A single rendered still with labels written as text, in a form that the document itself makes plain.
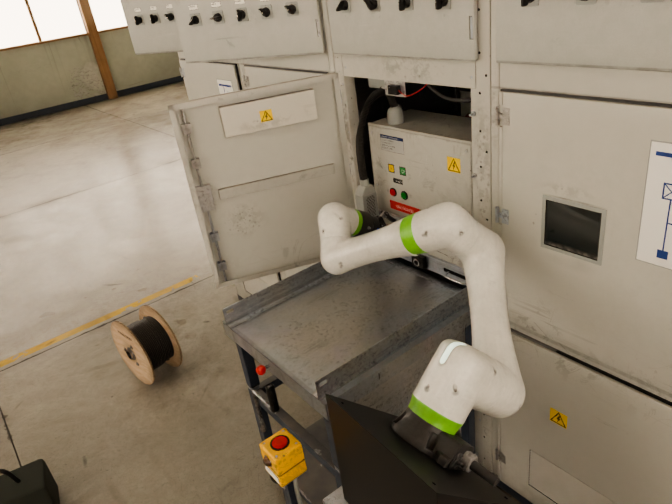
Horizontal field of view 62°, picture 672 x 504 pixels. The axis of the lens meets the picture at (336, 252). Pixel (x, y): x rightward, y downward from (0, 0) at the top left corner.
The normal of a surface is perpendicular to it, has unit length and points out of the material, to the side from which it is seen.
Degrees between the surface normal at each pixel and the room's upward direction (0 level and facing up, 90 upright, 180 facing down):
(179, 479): 0
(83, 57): 90
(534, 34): 90
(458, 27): 90
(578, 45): 90
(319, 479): 0
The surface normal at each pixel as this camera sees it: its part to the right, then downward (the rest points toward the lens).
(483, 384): 0.52, 0.26
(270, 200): 0.29, 0.41
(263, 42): -0.40, 0.47
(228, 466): -0.13, -0.88
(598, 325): -0.77, 0.38
